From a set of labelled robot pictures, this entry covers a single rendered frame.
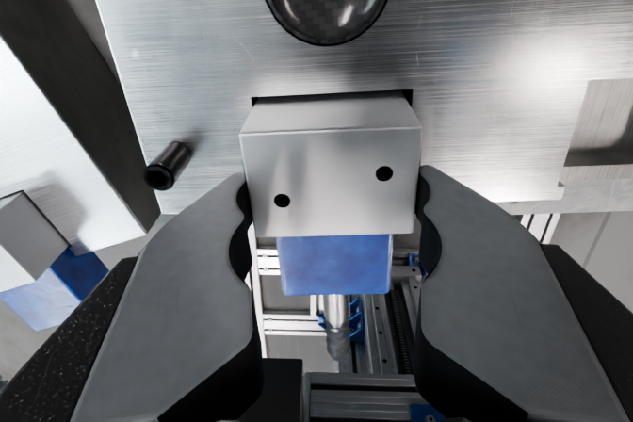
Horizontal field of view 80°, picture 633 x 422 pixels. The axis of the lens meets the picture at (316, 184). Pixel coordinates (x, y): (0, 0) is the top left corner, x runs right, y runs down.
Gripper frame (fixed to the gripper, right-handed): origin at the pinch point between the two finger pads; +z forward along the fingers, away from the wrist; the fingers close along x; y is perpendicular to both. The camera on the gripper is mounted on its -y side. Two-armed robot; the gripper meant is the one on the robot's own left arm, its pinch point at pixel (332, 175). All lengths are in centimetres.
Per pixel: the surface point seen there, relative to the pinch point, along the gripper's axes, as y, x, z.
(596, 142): 1.2, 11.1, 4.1
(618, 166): 1.7, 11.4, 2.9
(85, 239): 6.0, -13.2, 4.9
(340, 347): 9.8, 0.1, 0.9
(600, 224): 71, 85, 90
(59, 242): 5.9, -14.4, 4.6
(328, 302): 6.8, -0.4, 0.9
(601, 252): 83, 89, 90
